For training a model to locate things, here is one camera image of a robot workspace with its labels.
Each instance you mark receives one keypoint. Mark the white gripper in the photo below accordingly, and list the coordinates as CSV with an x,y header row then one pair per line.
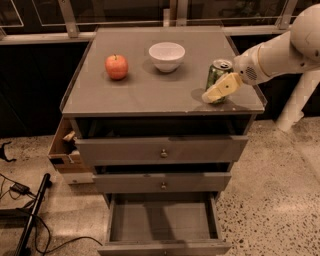
x,y
247,69

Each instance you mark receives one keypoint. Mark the green soda can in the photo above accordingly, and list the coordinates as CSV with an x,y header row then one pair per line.
x,y
218,68

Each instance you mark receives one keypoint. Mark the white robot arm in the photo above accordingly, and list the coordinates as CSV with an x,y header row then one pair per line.
x,y
296,51

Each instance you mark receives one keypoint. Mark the grey drawer cabinet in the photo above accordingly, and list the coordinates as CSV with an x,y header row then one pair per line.
x,y
148,92

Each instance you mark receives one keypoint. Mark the grey middle drawer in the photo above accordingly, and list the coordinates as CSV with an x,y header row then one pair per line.
x,y
162,178

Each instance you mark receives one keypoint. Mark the grey drawer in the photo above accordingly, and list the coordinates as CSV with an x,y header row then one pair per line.
x,y
162,178
160,140
168,224

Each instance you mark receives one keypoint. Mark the grey top drawer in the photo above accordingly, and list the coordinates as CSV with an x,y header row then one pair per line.
x,y
160,140

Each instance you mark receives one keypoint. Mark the grey bottom drawer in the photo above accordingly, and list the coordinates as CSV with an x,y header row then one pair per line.
x,y
168,224

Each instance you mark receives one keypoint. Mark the white ceramic bowl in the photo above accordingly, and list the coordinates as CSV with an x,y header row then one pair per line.
x,y
166,56

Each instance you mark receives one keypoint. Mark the red apple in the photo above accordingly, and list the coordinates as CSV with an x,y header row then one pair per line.
x,y
116,66

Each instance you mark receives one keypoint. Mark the metal window railing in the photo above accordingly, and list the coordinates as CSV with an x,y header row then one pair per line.
x,y
33,21

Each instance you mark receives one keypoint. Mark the cardboard box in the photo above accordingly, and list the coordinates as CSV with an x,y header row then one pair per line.
x,y
65,158

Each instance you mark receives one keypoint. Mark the black power adapter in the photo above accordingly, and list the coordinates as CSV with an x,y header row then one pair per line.
x,y
20,188

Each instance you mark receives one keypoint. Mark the black clip on floor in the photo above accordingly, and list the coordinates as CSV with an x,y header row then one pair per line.
x,y
3,155

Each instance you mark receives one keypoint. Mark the white support post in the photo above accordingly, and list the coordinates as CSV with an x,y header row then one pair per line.
x,y
292,111

